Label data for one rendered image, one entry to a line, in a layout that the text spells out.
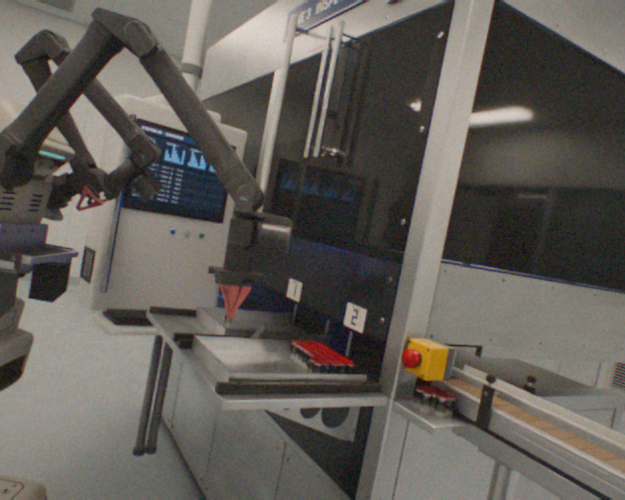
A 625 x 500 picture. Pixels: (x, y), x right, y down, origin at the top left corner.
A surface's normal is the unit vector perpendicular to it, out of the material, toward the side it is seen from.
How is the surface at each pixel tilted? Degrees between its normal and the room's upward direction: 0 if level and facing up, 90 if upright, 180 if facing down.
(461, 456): 90
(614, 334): 90
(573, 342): 90
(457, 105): 90
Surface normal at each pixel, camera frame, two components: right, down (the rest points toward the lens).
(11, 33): 0.49, 0.14
